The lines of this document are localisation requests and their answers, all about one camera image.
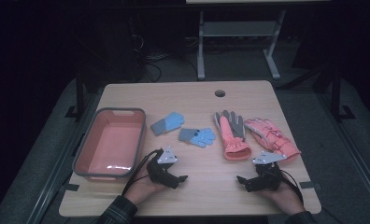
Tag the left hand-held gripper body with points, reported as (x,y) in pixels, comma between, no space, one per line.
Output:
(167,157)

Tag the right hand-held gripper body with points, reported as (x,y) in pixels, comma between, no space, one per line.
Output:
(267,158)

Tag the blue knit glove grey cuff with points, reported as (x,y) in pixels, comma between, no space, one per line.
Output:
(200,137)
(170,122)

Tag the pink ski glove grey palm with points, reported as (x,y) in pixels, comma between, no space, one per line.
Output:
(231,137)

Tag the pink plastic basin grey rim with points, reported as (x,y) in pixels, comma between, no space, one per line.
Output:
(111,146)

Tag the person's left hand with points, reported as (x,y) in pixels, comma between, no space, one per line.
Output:
(139,189)

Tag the person's right hand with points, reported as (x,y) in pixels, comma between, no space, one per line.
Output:
(286,197)

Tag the pink ski glove white trim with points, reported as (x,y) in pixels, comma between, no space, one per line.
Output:
(272,135)

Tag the black tape strip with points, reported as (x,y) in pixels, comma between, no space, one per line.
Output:
(71,187)
(309,185)

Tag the white metal stand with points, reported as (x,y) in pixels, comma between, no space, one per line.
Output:
(239,28)

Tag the black upright post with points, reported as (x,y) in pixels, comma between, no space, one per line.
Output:
(79,93)
(336,93)

